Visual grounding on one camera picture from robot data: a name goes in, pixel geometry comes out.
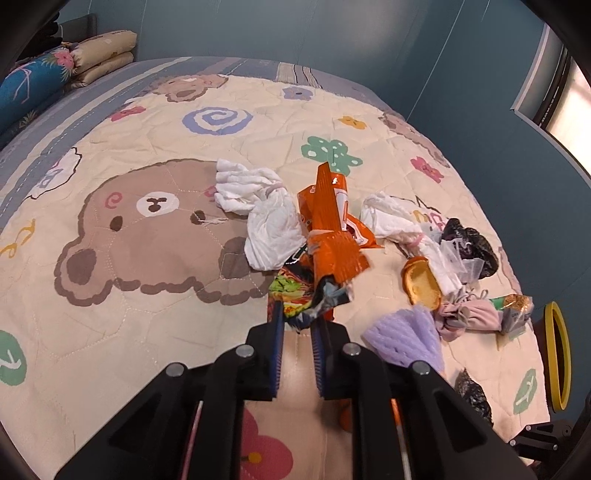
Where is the grey bed frame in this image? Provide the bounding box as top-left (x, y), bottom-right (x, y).
top-left (60, 14), bottom-right (98, 44)

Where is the mandarin orange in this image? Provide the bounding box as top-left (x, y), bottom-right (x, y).
top-left (339, 399), bottom-right (402, 432)

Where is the pink cloth bag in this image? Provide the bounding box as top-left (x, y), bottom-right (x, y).
top-left (436, 295), bottom-right (504, 342)

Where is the white crumpled cloth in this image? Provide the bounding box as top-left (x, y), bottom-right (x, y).
top-left (244, 191), bottom-right (306, 271)

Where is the orange peel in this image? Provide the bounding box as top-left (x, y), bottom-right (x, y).
top-left (401, 256), bottom-right (443, 311)

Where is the colourful snack packet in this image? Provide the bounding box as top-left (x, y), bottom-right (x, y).
top-left (268, 244), bottom-right (354, 330)

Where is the bear printed blanket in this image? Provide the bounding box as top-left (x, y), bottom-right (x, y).
top-left (0, 74), bottom-right (552, 480)

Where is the clear plastic wrap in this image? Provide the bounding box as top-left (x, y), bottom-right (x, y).
top-left (438, 240), bottom-right (485, 283)

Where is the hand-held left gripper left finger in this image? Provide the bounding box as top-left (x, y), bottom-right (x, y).
top-left (53, 300), bottom-right (284, 480)

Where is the black cloth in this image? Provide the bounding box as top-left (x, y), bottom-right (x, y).
top-left (14, 21), bottom-right (70, 63)

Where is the small black plastic bag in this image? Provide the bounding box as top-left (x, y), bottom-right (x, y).
top-left (455, 368), bottom-right (494, 428)

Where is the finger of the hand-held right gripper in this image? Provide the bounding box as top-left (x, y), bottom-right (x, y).
top-left (509, 420), bottom-right (576, 462)

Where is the clear wrapped snack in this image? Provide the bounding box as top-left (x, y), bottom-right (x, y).
top-left (489, 294), bottom-right (534, 343)

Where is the white printed cloth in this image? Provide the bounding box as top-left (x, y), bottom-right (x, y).
top-left (360, 191), bottom-right (462, 297)

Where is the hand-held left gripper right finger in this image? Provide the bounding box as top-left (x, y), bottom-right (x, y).
top-left (311, 318), bottom-right (537, 480)

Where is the beige printed pillow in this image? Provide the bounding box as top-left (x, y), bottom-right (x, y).
top-left (69, 30), bottom-right (138, 68)
top-left (76, 52), bottom-right (134, 86)

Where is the orange snack wrapper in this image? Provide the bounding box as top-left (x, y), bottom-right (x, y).
top-left (295, 161), bottom-right (384, 283)

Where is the large black plastic bag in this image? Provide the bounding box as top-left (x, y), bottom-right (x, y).
top-left (441, 217), bottom-right (500, 281)

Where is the blue floral pillow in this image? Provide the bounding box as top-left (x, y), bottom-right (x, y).
top-left (0, 46), bottom-right (77, 139)

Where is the yellow-rimmed black bin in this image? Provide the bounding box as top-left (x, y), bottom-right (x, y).
top-left (544, 301), bottom-right (575, 411)

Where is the purple knitted cloth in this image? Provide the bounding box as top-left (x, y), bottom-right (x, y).
top-left (361, 305), bottom-right (445, 374)

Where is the window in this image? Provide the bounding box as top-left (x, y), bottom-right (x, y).
top-left (510, 28), bottom-right (591, 176)

